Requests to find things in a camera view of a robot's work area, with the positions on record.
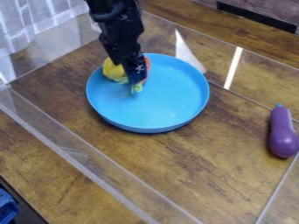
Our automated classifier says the yellow toy lemon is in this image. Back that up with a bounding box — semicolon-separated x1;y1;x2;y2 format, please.
103;58;126;81

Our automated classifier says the blue round plate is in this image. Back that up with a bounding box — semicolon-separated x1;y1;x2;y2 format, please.
86;53;211;133

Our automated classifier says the clear acrylic enclosure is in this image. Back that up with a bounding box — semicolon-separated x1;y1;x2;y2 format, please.
0;0;299;224

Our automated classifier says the blue object at corner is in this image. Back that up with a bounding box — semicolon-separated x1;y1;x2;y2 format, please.
0;188;19;224

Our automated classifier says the orange toy carrot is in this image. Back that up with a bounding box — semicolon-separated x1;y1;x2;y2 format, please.
117;57;151;93

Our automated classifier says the black bar in background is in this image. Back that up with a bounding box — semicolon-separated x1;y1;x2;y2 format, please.
217;1;298;34

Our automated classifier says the purple toy eggplant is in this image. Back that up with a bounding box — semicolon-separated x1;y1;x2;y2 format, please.
270;103;299;158

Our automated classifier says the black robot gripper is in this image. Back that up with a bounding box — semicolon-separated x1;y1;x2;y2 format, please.
86;0;147;85

